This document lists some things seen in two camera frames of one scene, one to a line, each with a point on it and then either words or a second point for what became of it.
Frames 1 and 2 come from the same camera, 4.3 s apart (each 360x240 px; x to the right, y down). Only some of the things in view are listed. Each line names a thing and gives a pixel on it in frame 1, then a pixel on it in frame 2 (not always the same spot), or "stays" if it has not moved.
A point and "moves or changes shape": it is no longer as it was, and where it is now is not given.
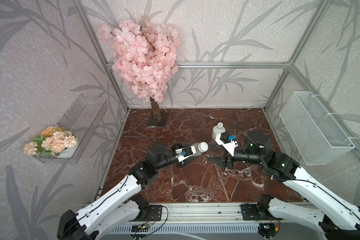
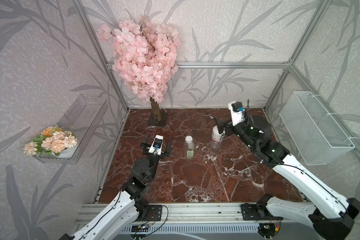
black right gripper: (222, 161) → (220, 125)
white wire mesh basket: (317, 137) stays
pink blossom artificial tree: (145, 58) stays
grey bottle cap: (203, 147) → (188, 139)
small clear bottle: (199, 148) moves or changes shape
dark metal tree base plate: (163, 121) stays
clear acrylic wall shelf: (83, 118) stays
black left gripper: (181, 165) → (143, 143)
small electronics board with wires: (139, 228) stays
